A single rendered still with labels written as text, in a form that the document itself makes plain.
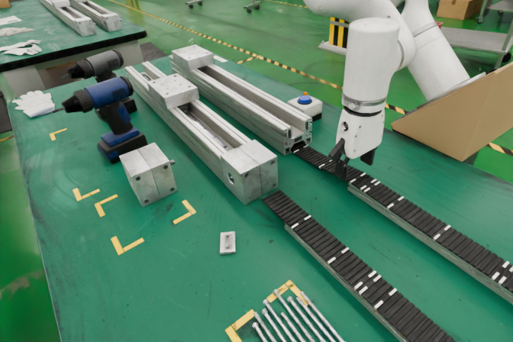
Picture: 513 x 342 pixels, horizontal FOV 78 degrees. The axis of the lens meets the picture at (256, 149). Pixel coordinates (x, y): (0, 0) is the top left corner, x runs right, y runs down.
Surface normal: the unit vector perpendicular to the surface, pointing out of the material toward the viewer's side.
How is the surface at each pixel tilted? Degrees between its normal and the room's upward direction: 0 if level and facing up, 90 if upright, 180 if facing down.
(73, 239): 0
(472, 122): 90
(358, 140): 89
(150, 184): 90
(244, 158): 0
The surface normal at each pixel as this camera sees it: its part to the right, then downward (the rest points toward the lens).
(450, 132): -0.83, 0.37
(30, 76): 0.60, 0.43
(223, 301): -0.07, -0.81
